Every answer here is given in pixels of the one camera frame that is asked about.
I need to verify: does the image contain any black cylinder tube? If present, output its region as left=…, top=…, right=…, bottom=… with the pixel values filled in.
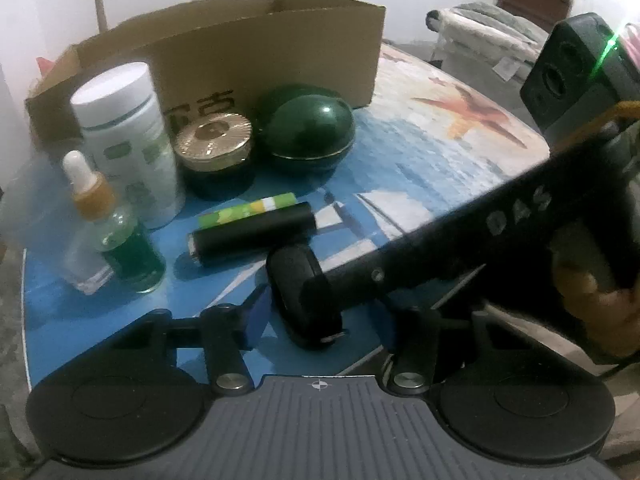
left=186, top=203, right=317, bottom=266

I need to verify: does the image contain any green yellow small tube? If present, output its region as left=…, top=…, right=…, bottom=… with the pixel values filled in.
left=198, top=193, right=297, bottom=229

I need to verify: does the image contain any green glass dropper bottle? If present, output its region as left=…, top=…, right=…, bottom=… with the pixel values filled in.
left=62, top=150, right=166, bottom=294

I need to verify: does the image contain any dark green round container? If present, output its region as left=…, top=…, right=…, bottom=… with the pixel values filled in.
left=253, top=84, right=356, bottom=174

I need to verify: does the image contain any person's right hand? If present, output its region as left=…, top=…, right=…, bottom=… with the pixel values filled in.
left=553, top=255, right=639, bottom=363

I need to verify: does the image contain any gold lid dark jar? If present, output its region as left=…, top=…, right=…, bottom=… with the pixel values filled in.
left=174, top=113, right=255, bottom=202

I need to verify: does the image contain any grey white lounge chair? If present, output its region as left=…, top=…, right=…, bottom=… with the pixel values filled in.
left=425, top=1, right=549, bottom=82

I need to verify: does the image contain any white plastic bottle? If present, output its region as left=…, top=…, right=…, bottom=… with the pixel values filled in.
left=70, top=62, right=184, bottom=229

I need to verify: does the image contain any brown cardboard box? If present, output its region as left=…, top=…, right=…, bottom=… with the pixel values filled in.
left=25, top=0, right=386, bottom=144

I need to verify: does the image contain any red plastic bag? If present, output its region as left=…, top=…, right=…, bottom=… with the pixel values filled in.
left=36, top=56, right=54, bottom=76

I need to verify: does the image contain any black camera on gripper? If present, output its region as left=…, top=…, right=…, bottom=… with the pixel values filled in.
left=520, top=12, right=639, bottom=150

